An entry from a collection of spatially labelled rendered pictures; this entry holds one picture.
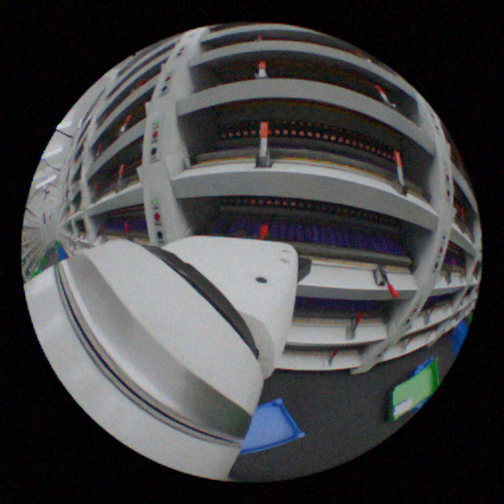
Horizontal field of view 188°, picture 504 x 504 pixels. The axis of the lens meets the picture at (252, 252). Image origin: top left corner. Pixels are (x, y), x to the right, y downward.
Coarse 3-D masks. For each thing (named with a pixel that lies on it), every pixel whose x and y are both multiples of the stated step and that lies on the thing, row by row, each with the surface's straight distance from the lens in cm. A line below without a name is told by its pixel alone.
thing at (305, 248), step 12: (288, 240) 35; (300, 252) 35; (312, 252) 35; (324, 252) 35; (336, 252) 35; (348, 252) 36; (360, 252) 38; (372, 252) 40; (348, 264) 36; (384, 264) 43; (396, 264) 45; (408, 264) 48
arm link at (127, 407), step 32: (32, 288) 4; (32, 320) 3; (64, 320) 3; (64, 352) 3; (96, 352) 4; (64, 384) 3; (96, 384) 2; (96, 416) 2; (128, 416) 2; (160, 416) 2; (160, 448) 3; (192, 448) 3; (224, 448) 4; (224, 480) 5
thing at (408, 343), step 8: (432, 328) 116; (440, 328) 122; (408, 336) 91; (416, 336) 101; (424, 336) 108; (432, 336) 119; (400, 344) 89; (408, 344) 94; (416, 344) 101; (424, 344) 109; (392, 352) 84; (400, 352) 89; (384, 360) 83
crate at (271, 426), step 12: (264, 408) 66; (276, 408) 66; (252, 420) 66; (264, 420) 66; (276, 420) 66; (288, 420) 66; (252, 432) 66; (264, 432) 66; (276, 432) 66; (288, 432) 67; (300, 432) 62; (252, 444) 66; (264, 444) 67; (276, 444) 63
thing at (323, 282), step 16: (208, 208) 46; (224, 208) 46; (240, 208) 44; (256, 208) 43; (272, 208) 42; (288, 208) 42; (192, 224) 40; (208, 224) 47; (368, 224) 48; (384, 224) 51; (400, 240) 57; (304, 256) 35; (416, 256) 50; (320, 272) 33; (336, 272) 34; (352, 272) 36; (368, 272) 38; (416, 272) 49; (304, 288) 32; (320, 288) 32; (336, 288) 32; (352, 288) 34; (368, 288) 36; (384, 288) 38; (400, 288) 42; (416, 288) 48
